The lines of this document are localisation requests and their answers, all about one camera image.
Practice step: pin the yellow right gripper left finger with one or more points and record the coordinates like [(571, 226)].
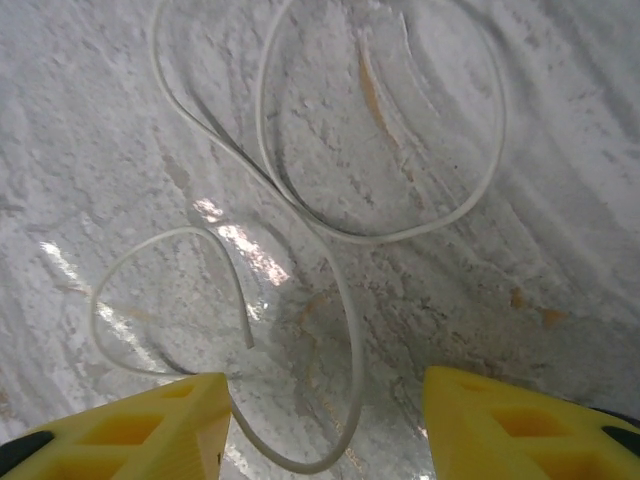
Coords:
[(150, 450)]

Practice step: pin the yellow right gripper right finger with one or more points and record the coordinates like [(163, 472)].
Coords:
[(475, 450)]

